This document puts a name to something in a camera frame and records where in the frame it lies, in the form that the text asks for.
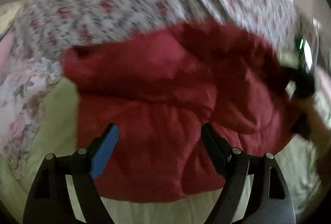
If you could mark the pink pillow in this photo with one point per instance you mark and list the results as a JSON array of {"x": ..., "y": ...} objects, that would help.
[{"x": 6, "y": 45}]

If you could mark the pastel large-flower fabric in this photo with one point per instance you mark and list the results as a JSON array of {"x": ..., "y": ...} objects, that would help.
[{"x": 22, "y": 110}]

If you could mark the white red floral quilt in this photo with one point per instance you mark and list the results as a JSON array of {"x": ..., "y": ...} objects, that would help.
[{"x": 44, "y": 28}]

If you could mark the light green bed sheet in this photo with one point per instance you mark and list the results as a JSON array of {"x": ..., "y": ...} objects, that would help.
[{"x": 58, "y": 134}]

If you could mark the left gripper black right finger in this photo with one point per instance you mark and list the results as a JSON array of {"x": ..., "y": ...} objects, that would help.
[{"x": 269, "y": 200}]

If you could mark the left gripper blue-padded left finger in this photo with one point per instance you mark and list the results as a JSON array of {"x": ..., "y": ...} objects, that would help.
[{"x": 49, "y": 201}]

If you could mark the person's right hand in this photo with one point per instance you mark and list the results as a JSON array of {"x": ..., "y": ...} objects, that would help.
[{"x": 317, "y": 108}]

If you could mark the yellow patterned pillow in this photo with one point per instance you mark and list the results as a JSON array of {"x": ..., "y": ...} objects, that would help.
[{"x": 7, "y": 15}]

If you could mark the dark red quilted jacket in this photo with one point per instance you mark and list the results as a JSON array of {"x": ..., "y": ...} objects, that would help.
[{"x": 159, "y": 88}]

